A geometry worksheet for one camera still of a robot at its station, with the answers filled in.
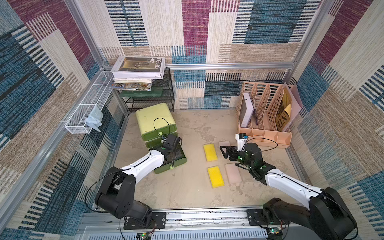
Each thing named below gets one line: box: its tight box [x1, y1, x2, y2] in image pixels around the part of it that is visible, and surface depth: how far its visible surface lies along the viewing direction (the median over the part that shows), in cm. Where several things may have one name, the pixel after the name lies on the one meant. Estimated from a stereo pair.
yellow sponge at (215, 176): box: [207, 166, 225, 188], surface depth 89 cm
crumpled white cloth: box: [84, 105, 104, 133], surface depth 69 cm
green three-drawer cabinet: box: [135, 103, 187, 163], surface depth 87 cm
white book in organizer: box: [240, 92, 254, 128], surface depth 99 cm
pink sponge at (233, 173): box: [225, 163, 242, 184], surface depth 87 cm
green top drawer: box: [141, 124, 178, 141], surface depth 84 cm
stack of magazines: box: [110, 78, 154, 92], surface depth 83 cm
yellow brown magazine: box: [275, 86, 292, 131], surface depth 95 cm
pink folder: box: [283, 82, 303, 132], surface depth 87 cm
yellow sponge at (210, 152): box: [203, 143, 218, 162], surface depth 97 cm
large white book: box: [111, 56, 166, 79], surface depth 85 cm
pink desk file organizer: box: [236, 81, 292, 149], surface depth 101 cm
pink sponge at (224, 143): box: [218, 141, 231, 147], surface depth 101 cm
